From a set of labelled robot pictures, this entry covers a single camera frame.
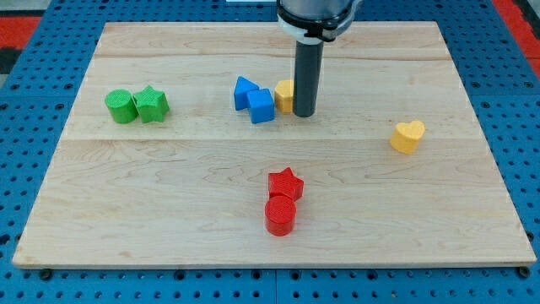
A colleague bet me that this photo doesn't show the light wooden board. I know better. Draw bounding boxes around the light wooden board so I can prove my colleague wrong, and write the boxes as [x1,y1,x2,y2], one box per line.
[13,21,537,269]

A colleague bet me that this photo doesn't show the red star block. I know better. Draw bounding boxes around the red star block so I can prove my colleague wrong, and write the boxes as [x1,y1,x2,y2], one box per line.
[268,167,305,202]

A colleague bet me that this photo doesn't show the blue cube block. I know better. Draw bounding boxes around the blue cube block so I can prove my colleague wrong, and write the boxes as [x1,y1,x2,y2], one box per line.
[247,89,275,124]

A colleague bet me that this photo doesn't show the red cylinder block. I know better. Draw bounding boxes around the red cylinder block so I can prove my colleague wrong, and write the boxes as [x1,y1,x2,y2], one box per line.
[264,195,296,236]

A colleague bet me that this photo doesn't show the yellow hexagon block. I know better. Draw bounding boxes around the yellow hexagon block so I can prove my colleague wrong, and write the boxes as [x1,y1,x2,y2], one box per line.
[274,79,294,114]

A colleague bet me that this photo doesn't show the blue triangle block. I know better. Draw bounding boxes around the blue triangle block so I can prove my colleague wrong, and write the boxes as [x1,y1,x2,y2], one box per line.
[234,76,260,111]

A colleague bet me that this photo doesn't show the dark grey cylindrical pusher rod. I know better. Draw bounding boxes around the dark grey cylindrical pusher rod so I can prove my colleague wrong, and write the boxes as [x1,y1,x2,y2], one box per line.
[293,42,324,117]

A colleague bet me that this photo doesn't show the green star block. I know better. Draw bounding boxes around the green star block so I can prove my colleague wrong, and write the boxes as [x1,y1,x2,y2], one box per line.
[132,85,170,123]

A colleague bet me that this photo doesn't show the yellow heart block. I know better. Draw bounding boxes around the yellow heart block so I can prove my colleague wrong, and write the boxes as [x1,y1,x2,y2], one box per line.
[389,120,425,155]

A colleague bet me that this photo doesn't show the green cylinder block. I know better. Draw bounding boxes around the green cylinder block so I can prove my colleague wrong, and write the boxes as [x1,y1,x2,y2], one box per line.
[105,89,138,124]

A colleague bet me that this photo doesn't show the blue perforated table mat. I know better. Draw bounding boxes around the blue perforated table mat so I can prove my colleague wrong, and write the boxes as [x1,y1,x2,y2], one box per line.
[1,1,539,303]

